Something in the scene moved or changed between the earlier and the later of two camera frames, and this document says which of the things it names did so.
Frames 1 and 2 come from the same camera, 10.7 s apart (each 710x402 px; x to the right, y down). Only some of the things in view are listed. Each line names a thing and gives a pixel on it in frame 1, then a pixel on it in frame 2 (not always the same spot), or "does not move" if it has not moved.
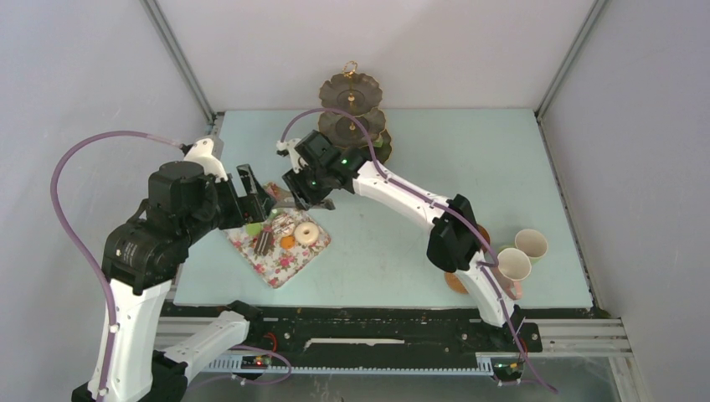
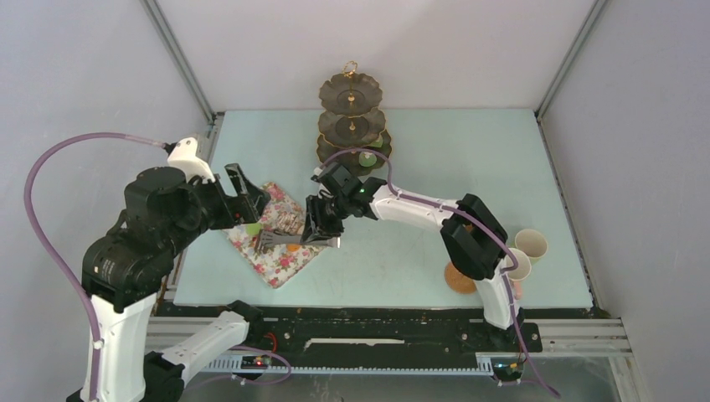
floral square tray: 283,243 does not move
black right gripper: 304,198 → 316,227
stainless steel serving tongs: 290,202 → 272,238
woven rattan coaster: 454,283 does not move
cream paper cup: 532,243 does not move
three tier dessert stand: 361,95 does not move
